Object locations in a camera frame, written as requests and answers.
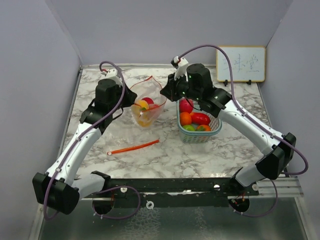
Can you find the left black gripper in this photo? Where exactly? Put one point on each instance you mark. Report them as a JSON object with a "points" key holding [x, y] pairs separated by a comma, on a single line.
{"points": [[131, 97]]}

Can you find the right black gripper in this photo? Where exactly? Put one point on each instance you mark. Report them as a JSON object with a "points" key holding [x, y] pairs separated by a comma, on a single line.
{"points": [[168, 91]]}

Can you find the clear orange zip bag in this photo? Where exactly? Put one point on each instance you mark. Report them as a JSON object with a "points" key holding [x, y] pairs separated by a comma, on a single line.
{"points": [[150, 87], [132, 148]]}

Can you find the red apple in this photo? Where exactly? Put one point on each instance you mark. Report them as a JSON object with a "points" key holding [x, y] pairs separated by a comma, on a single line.
{"points": [[148, 100], [186, 105]]}

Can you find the yellow bell pepper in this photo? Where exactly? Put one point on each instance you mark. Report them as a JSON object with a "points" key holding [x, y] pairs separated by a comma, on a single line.
{"points": [[140, 112]]}

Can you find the pink peach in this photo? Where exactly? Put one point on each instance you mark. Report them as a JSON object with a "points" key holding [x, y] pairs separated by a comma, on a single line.
{"points": [[153, 107]]}

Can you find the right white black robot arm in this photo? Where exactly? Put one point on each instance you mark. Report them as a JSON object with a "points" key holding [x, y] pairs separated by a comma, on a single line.
{"points": [[196, 84]]}

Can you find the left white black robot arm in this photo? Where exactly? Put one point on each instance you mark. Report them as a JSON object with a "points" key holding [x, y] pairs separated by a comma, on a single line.
{"points": [[89, 130]]}

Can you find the red bell pepper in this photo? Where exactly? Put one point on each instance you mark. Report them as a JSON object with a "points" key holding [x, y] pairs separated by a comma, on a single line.
{"points": [[200, 118]]}

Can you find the green fruit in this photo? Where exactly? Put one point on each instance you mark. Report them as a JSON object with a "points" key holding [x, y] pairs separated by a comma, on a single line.
{"points": [[189, 128]]}

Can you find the teal white plastic basket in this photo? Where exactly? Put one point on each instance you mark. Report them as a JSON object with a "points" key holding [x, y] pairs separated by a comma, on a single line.
{"points": [[198, 136]]}

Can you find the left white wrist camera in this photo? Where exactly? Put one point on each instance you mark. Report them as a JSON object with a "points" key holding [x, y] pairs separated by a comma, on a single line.
{"points": [[112, 74]]}

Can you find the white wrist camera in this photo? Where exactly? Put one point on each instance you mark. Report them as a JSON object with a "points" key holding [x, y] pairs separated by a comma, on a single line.
{"points": [[180, 64], [112, 74]]}

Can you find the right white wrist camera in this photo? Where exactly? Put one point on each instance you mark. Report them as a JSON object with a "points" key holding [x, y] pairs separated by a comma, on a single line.
{"points": [[180, 64]]}

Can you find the white whiteboard wooden frame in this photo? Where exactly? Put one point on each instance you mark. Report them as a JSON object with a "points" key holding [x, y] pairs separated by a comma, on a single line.
{"points": [[248, 64]]}

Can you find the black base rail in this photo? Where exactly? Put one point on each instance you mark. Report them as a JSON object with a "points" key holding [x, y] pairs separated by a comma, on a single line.
{"points": [[136, 193]]}

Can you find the aluminium frame rail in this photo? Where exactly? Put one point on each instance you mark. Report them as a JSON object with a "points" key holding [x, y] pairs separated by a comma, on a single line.
{"points": [[277, 186]]}

